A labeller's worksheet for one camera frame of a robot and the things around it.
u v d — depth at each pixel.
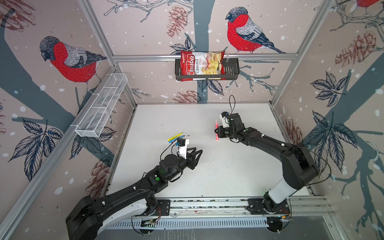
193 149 0.75
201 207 0.75
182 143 0.64
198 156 0.70
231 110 0.83
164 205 0.74
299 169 0.46
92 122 0.71
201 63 0.88
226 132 0.78
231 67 0.95
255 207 0.73
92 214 0.42
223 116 0.81
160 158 0.55
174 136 1.01
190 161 0.64
